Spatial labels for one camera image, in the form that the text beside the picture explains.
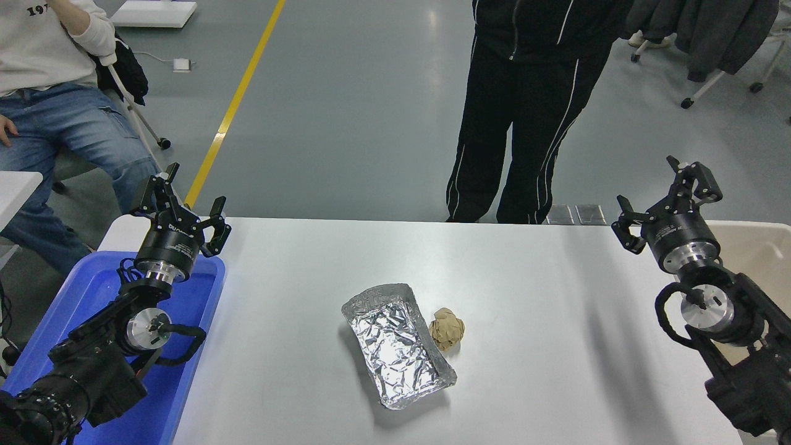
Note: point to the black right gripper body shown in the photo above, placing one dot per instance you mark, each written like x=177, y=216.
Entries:
x=676, y=233

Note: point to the blue plastic tray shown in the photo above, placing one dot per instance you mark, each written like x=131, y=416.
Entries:
x=93, y=290

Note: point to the seated person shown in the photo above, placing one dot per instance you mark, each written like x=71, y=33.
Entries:
x=62, y=117

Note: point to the seated person's right hand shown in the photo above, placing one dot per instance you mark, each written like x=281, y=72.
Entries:
x=6, y=130

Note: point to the black jacket on chair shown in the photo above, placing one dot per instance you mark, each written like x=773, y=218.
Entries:
x=130, y=74

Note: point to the small white side table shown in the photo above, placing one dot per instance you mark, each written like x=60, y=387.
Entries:
x=15, y=191

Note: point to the large pale bin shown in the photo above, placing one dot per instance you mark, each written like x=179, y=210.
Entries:
x=766, y=253

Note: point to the white office chair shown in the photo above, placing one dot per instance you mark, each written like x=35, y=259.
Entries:
x=704, y=89

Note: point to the white power adapter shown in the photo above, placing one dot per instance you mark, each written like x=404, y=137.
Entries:
x=181, y=65

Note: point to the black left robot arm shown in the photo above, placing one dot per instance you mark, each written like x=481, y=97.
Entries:
x=93, y=371

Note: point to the white-framed wheeled chair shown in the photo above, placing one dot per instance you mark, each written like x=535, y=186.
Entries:
x=136, y=114

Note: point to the standing person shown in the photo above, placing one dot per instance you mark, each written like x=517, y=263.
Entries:
x=525, y=93

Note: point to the dark grey hanging jacket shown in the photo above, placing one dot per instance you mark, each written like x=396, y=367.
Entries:
x=723, y=37

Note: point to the silver foil tray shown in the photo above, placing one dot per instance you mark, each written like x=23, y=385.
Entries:
x=395, y=346

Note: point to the flat white board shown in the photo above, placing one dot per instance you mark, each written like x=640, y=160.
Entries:
x=154, y=13

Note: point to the metal floor plate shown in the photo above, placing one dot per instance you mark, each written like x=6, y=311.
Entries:
x=560, y=214
x=590, y=214

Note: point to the tan paper ball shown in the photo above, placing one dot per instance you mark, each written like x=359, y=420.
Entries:
x=447, y=329

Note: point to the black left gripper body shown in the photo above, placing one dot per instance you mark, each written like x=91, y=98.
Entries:
x=170, y=244

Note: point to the seated person's left forearm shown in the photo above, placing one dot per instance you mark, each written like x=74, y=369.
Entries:
x=68, y=12

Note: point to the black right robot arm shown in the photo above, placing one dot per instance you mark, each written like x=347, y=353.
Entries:
x=741, y=383

